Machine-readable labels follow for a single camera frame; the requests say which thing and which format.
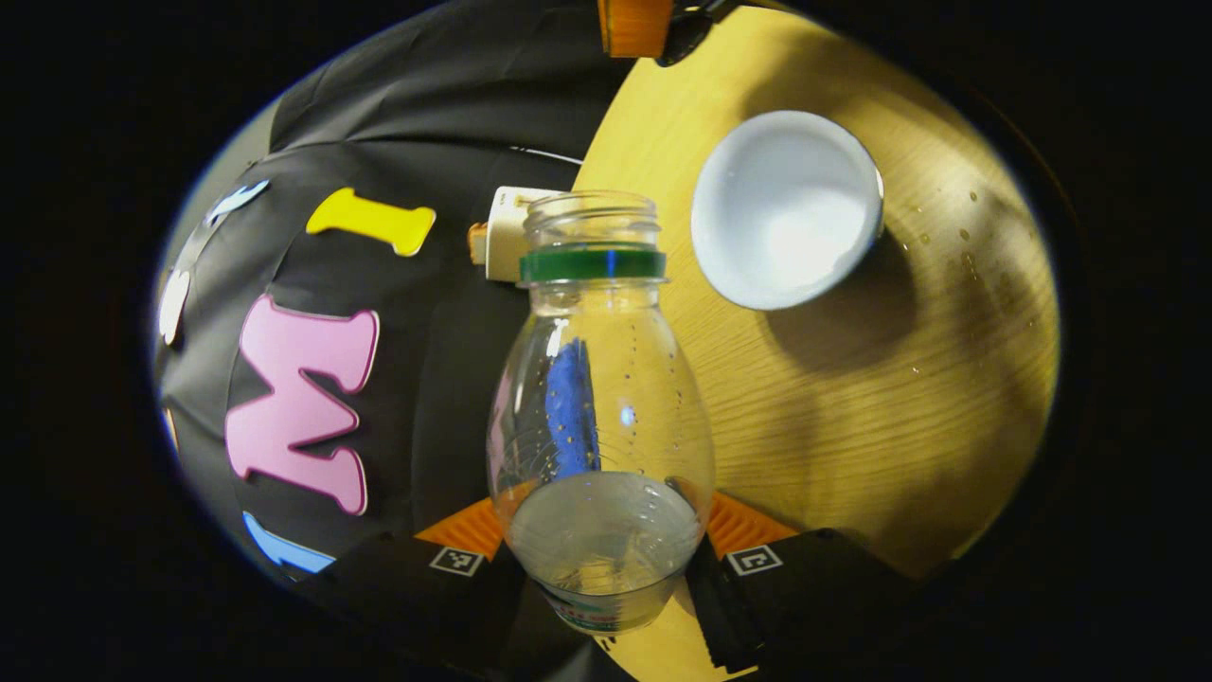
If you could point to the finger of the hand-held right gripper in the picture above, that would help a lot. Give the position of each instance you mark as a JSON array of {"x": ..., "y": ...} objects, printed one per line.
[{"x": 634, "y": 26}]

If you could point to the clear plastic water bottle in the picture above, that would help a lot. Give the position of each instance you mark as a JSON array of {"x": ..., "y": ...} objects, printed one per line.
[{"x": 606, "y": 426}]

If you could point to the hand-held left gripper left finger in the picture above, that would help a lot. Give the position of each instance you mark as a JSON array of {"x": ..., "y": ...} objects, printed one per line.
[{"x": 407, "y": 587}]

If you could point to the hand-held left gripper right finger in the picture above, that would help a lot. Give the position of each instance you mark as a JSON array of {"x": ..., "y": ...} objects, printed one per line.
[{"x": 824, "y": 587}]

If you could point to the black backdrop cloth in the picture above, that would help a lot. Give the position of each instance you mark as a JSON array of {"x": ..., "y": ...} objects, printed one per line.
[{"x": 426, "y": 142}]

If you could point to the toasted bread slice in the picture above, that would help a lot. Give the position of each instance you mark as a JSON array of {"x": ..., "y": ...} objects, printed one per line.
[{"x": 477, "y": 243}]

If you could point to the white toaster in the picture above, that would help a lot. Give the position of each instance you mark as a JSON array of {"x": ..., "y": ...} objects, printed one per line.
[{"x": 507, "y": 237}]

